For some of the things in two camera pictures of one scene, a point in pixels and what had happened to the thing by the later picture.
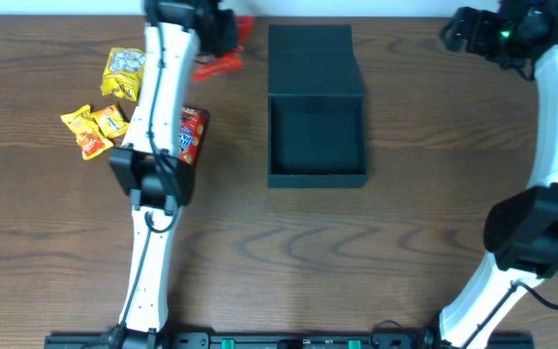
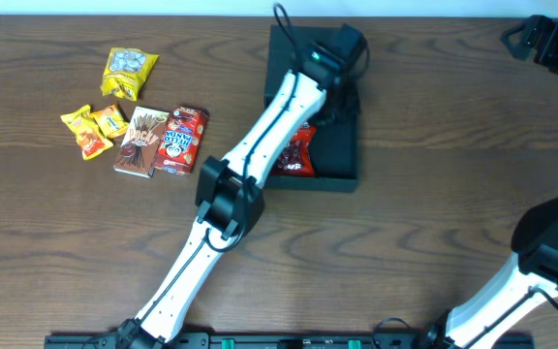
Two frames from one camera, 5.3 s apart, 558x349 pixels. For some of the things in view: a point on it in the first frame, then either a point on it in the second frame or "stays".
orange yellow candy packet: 88,134 stays
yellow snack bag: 123,72 stays
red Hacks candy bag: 230,59 -> 296,158
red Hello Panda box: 193,129 stays
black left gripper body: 222,34 -> 344,109
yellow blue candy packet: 111,121 stays
